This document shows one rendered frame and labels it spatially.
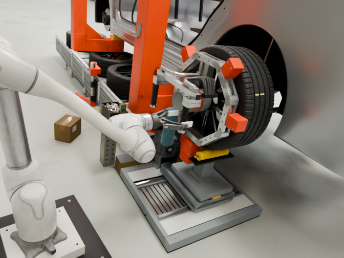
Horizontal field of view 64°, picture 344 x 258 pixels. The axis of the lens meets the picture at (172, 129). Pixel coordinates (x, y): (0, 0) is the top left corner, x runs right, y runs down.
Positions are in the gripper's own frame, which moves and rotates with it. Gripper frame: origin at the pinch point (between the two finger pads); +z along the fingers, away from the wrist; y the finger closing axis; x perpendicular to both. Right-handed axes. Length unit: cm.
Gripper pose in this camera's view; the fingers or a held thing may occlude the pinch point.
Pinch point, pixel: (183, 118)
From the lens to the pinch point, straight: 146.9
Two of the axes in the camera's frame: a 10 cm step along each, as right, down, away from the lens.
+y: 5.1, 4.7, -7.2
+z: 8.5, -1.1, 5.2
